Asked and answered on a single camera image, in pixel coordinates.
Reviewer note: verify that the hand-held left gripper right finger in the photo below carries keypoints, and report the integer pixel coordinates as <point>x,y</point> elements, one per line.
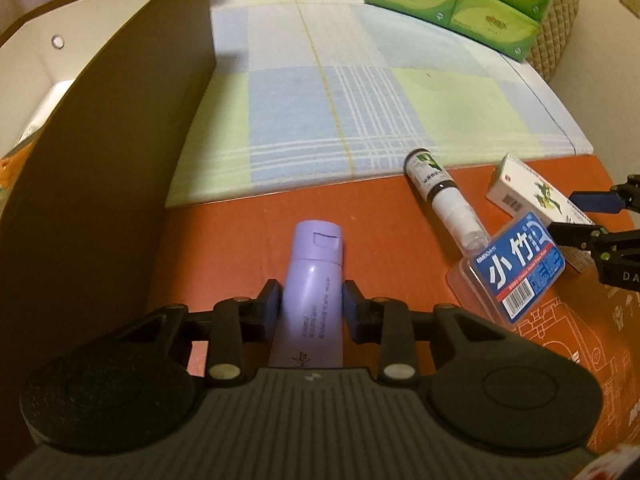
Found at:
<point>350,310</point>

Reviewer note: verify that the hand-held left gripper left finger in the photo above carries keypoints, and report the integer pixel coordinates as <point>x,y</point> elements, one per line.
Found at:
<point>272,305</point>

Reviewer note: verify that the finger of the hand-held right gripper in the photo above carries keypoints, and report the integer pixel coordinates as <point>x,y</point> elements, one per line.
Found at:
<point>575,233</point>
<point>595,202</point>

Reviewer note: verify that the purple tube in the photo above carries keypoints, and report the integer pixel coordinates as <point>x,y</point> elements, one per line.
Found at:
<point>312,280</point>

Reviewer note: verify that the white medicine box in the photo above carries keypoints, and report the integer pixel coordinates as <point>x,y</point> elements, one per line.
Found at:
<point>520,185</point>

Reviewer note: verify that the large brown white-lined box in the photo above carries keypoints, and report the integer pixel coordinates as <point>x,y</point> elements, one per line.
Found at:
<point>100,185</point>

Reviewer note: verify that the clear case with blue label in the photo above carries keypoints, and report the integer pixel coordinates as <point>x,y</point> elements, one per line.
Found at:
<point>520,265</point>

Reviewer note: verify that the orange cardboard box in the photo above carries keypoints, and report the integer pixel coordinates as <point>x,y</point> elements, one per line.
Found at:
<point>400,240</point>

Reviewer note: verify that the small spray bottle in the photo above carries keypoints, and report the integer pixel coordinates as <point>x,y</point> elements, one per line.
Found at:
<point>440,195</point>

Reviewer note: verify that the beige quilted cushion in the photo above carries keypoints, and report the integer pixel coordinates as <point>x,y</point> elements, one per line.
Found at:
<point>555,35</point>

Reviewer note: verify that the pastel plaid cloth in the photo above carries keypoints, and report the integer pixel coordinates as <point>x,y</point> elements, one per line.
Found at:
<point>350,100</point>

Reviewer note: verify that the stack of green tissue packets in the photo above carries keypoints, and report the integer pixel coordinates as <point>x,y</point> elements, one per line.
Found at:
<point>475,15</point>

